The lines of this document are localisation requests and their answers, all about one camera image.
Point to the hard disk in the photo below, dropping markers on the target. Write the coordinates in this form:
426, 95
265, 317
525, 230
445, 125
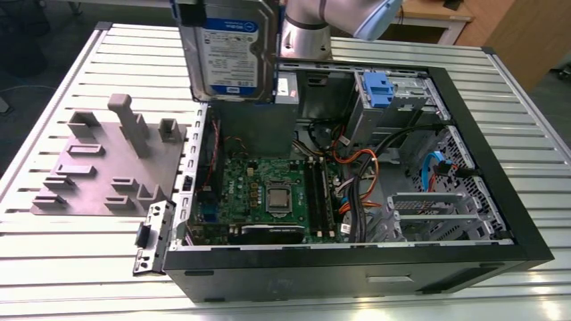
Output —
233, 60

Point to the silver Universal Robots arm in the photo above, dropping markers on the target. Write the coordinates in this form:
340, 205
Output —
308, 40

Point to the silver metal disk bay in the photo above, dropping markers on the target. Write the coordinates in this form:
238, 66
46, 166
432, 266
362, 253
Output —
437, 217

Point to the grey power supply unit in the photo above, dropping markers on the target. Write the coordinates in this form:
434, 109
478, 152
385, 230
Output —
254, 133

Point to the black office chair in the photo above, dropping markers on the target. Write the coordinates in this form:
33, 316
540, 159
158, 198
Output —
22, 50

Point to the blue drive latch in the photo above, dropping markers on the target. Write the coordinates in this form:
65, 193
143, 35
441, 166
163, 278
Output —
378, 88

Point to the green motherboard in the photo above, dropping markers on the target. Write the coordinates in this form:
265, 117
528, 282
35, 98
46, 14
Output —
241, 174

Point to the grey parts rack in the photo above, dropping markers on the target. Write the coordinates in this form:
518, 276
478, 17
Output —
103, 167

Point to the wooden desk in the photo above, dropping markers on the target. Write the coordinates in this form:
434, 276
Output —
429, 13

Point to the silver optical drive cage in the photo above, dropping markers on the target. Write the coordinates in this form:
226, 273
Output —
380, 123

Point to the silver CPU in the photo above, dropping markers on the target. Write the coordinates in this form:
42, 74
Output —
280, 197

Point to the CPU socket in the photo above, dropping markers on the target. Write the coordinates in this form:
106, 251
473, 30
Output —
281, 212

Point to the black graphics card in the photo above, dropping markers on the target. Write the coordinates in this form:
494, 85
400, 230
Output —
268, 234

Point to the brown wooden cabinet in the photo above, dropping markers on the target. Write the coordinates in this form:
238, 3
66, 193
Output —
513, 33

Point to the black open PC case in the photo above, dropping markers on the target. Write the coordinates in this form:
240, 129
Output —
313, 281

